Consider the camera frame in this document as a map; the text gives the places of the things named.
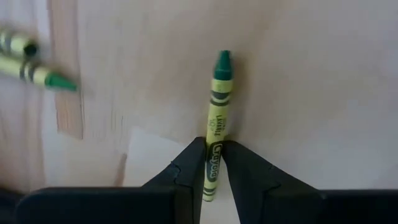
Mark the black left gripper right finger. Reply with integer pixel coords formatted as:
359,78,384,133
221,140,325,224

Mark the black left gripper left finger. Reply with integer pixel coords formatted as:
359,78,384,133
141,136,206,224

